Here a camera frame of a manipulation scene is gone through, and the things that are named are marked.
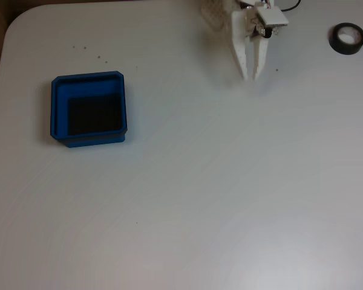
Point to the white camera board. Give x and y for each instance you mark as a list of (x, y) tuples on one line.
[(273, 16)]

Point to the blue square plastic box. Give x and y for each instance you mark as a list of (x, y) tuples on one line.
[(56, 105)]

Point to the black tape roll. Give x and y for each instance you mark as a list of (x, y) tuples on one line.
[(334, 45)]

